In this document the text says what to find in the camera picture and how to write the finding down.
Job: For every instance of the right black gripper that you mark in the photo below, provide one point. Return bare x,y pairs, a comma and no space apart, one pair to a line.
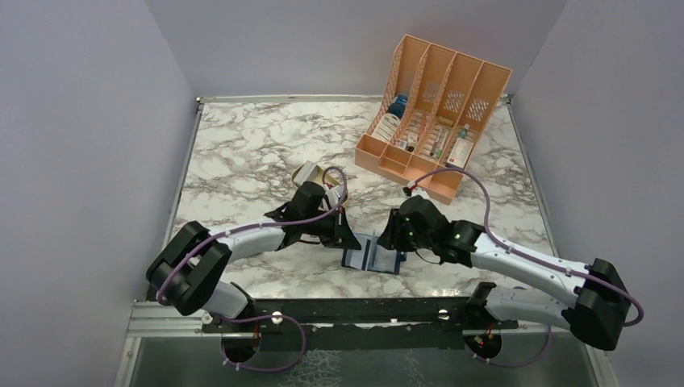
391,238

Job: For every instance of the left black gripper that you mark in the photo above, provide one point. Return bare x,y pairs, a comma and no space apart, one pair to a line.
342,235

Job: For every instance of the blue leather card holder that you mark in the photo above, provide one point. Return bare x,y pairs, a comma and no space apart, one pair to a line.
373,257

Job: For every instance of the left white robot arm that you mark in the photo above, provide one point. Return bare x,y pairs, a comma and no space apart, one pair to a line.
186,274

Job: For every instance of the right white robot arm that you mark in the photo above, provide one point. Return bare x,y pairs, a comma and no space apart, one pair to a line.
589,300

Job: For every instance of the credit cards in tray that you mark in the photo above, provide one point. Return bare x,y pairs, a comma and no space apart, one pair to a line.
309,171

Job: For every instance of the tan oval tray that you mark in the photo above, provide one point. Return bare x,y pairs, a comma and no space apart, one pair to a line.
326,182

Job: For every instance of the small items in organizer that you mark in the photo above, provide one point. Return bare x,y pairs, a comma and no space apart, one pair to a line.
407,142

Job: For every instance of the white red box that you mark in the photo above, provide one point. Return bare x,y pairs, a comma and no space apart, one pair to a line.
460,153

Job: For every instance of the blue round container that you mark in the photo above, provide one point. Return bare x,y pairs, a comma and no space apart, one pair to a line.
398,106

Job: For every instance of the orange desk organizer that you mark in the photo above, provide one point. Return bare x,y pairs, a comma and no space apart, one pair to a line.
446,89

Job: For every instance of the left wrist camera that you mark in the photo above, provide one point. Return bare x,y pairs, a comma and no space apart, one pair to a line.
333,196

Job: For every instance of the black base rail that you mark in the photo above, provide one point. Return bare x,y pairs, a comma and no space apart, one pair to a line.
347,324

